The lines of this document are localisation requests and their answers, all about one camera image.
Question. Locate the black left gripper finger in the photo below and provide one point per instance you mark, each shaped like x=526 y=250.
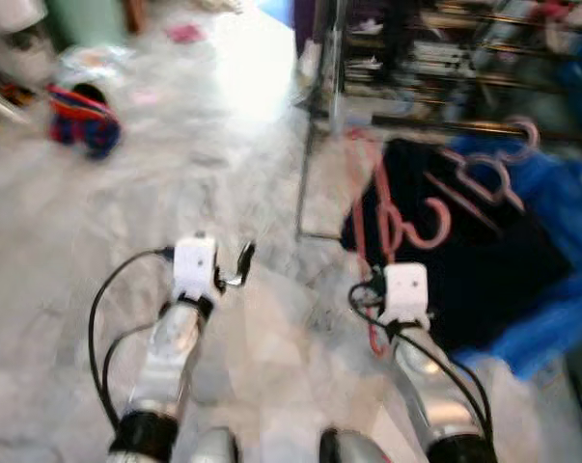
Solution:
x=245 y=260

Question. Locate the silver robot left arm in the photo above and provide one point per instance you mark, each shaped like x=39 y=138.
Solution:
x=175 y=347

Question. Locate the dark navy garment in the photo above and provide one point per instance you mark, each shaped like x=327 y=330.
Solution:
x=484 y=280

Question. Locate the silver robot right leg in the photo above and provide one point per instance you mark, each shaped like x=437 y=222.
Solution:
x=356 y=449

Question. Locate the silver robot leg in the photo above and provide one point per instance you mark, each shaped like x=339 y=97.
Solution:
x=215 y=447
x=356 y=449

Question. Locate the silver robot left leg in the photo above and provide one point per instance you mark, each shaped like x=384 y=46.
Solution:
x=215 y=447

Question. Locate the black metal drying rack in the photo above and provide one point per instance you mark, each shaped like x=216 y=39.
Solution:
x=445 y=125

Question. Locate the royal blue garment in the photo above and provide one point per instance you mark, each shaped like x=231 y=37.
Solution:
x=561 y=328

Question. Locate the pale pink paper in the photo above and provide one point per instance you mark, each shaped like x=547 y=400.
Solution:
x=146 y=96

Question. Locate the navy red fabric bag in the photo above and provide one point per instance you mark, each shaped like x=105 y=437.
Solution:
x=83 y=130

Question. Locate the small pink cloth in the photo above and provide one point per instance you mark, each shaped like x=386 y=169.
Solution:
x=184 y=34

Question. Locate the crumpled silver plastic bag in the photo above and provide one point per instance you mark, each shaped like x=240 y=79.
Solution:
x=93 y=66

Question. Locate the green ribbed object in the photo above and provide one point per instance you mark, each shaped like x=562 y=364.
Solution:
x=83 y=21

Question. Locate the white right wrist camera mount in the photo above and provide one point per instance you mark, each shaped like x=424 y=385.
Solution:
x=406 y=289

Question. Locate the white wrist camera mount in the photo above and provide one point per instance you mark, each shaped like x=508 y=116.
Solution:
x=196 y=270
x=406 y=289

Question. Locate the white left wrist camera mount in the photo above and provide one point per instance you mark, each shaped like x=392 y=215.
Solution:
x=196 y=270

